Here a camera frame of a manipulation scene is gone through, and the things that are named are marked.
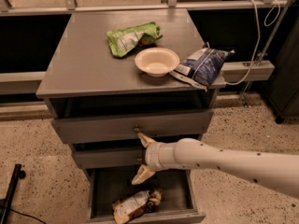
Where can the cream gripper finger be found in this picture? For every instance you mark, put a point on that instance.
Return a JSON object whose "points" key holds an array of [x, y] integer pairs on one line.
{"points": [[144, 139], [143, 174]]}

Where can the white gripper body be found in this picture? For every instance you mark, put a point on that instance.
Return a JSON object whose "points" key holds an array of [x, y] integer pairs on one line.
{"points": [[152, 157]]}

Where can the brown chip bag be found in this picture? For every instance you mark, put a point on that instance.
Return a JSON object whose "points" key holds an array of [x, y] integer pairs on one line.
{"points": [[136, 205]]}

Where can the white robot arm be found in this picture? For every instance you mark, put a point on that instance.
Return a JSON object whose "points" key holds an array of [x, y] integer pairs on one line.
{"points": [[278, 172]]}

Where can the grey open bottom drawer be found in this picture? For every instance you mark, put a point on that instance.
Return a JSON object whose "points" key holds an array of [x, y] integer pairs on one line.
{"points": [[178, 205]]}

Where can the grey top drawer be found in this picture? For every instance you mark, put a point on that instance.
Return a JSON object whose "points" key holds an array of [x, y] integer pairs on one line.
{"points": [[121, 127]]}

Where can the grey middle drawer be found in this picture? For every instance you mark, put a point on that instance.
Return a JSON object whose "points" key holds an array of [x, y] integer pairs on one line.
{"points": [[112, 157]]}

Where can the grey wooden drawer cabinet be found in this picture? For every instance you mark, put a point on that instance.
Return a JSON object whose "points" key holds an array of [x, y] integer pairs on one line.
{"points": [[98, 101]]}

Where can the blue chip bag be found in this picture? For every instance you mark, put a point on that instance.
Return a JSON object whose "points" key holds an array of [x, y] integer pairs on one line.
{"points": [[201, 68]]}

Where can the green chip bag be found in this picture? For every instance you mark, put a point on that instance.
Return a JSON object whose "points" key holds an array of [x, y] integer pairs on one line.
{"points": [[122, 41]]}

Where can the white paper bowl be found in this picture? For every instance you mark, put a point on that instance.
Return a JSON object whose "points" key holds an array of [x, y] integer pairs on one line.
{"points": [[156, 62]]}

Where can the black stand leg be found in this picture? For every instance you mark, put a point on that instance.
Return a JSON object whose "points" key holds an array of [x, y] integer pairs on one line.
{"points": [[5, 203]]}

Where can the dark cabinet at right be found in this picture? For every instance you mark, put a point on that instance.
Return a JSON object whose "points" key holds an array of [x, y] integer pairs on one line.
{"points": [[282, 90]]}

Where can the metal railing frame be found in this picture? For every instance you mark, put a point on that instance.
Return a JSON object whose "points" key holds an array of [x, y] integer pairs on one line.
{"points": [[124, 6]]}

